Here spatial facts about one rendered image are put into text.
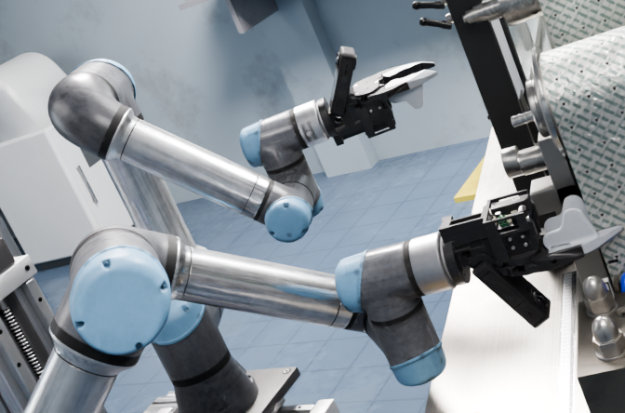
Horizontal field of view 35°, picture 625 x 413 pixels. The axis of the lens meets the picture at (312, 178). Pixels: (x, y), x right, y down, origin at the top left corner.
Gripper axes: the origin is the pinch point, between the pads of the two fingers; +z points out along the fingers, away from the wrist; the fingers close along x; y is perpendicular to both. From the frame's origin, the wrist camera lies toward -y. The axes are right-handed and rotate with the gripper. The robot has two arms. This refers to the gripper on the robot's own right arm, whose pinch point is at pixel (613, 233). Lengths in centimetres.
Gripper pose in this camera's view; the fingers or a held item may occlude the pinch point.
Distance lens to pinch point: 125.9
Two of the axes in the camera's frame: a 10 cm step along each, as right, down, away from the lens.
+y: -3.8, -8.8, -2.8
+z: 8.9, -2.7, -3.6
